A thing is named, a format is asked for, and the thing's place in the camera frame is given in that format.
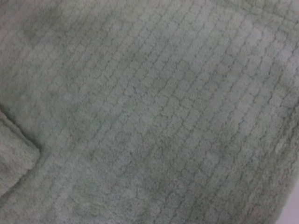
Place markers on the pale green waffle towel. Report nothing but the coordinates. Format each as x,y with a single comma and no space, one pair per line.
149,112

